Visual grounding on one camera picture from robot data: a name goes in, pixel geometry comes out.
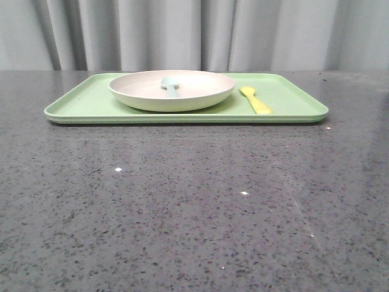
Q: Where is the beige round plate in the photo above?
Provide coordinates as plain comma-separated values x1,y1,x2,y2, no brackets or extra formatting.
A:
109,70,236,113

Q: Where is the grey curtain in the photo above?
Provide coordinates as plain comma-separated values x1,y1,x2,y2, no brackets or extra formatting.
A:
1,1,388,72

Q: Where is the yellow plastic fork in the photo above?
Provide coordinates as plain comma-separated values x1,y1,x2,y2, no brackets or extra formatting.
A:
239,86,272,114

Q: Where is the light blue plastic spoon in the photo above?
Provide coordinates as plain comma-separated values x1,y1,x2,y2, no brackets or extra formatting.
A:
160,77,179,99

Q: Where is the green rectangular tray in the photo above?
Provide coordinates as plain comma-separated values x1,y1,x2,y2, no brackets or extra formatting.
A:
44,73,329,125

